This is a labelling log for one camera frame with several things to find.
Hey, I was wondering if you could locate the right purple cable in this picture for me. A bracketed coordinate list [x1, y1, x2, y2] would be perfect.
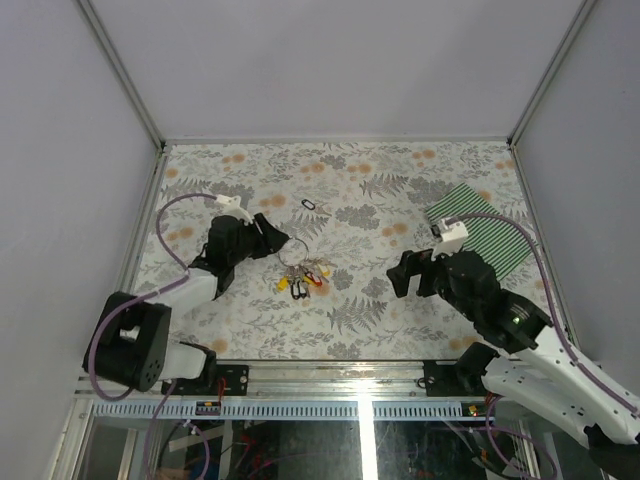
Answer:
[444, 212, 640, 416]

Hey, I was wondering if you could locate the green striped folded cloth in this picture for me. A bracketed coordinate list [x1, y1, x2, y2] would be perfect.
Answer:
[426, 184, 531, 281]

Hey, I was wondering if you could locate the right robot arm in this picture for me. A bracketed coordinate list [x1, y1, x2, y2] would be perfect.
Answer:
[387, 250, 639, 479]

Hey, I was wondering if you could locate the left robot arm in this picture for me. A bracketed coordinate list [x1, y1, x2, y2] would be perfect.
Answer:
[83, 214, 290, 401]

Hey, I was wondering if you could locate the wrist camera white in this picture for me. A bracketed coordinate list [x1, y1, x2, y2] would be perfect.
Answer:
[431, 217, 469, 261]
[214, 194, 254, 225]

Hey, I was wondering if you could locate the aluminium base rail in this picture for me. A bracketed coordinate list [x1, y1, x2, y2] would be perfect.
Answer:
[74, 359, 551, 401]

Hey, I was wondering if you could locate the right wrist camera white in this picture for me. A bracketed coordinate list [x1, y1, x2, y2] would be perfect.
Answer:
[431, 217, 469, 261]

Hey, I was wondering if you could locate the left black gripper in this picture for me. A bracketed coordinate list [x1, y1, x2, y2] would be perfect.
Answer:
[230, 213, 289, 268]

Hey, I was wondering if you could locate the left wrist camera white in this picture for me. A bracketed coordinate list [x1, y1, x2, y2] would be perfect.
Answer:
[214, 194, 254, 225]

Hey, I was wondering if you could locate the large metal keyring with keys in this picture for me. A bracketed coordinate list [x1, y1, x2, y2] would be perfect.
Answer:
[277, 237, 335, 301]

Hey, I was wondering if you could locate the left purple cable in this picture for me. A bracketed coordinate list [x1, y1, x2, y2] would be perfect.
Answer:
[88, 192, 221, 402]

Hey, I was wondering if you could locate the white slotted cable duct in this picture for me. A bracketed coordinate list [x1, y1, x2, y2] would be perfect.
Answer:
[93, 399, 484, 421]

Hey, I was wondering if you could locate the purple cable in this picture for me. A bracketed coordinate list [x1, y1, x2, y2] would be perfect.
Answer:
[88, 192, 221, 402]
[444, 212, 640, 416]

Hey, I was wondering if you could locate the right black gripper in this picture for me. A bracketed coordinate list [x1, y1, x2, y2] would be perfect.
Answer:
[386, 240, 478, 321]

